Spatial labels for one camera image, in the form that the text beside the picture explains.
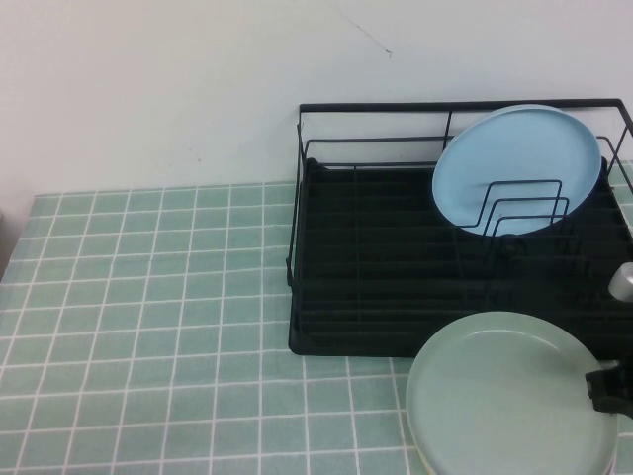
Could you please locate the pale green round plate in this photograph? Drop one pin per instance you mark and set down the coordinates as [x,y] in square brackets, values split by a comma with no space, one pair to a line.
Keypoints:
[494,396]

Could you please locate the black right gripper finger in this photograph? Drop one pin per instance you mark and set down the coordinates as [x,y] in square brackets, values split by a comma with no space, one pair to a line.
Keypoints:
[604,388]

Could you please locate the green checked tablecloth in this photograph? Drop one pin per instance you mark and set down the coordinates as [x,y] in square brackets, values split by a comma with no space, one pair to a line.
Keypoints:
[148,321]

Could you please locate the light blue round plate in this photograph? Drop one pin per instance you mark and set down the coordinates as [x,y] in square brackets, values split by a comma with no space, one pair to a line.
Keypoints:
[494,158]

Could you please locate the yellow round plate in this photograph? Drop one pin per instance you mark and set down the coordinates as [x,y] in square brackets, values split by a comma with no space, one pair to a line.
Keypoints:
[420,452]

